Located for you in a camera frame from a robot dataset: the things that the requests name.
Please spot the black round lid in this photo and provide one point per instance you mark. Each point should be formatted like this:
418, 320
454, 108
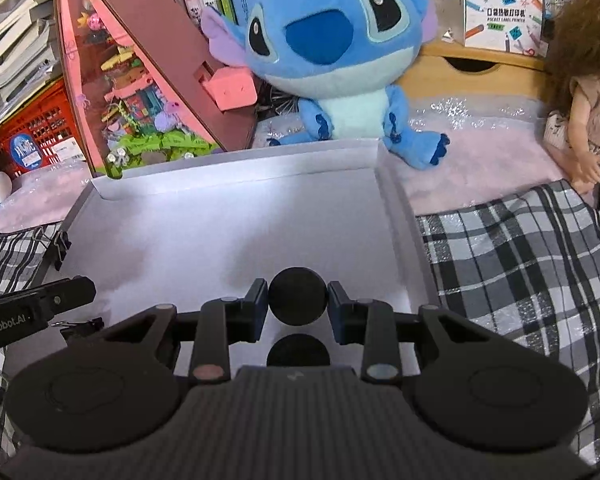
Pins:
297, 296

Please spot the blue Stitch plush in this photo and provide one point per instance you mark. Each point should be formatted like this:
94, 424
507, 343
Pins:
341, 59

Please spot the white cardboard box tray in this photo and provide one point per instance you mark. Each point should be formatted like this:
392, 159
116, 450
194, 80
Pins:
191, 232

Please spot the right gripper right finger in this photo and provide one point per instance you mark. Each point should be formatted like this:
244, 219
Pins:
370, 323

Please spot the wooden drawer box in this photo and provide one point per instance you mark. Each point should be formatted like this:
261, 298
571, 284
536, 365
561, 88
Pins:
443, 69

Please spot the red plastic crate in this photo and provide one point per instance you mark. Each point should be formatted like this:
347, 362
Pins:
42, 133

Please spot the label printer box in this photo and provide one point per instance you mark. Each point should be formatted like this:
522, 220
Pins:
511, 26

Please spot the black white plaid cloth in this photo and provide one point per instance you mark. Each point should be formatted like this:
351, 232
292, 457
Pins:
500, 376

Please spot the pink triangular diorama house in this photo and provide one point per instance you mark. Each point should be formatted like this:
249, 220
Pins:
143, 85

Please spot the black binder clip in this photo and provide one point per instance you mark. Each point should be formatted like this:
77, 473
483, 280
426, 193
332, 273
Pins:
71, 330
56, 247

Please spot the brown haired doll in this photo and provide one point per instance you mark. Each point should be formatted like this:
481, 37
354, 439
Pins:
572, 91

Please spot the stack of books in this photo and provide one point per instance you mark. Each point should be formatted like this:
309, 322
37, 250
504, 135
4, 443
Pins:
28, 51

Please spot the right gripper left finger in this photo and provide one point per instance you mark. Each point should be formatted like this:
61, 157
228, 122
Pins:
221, 323

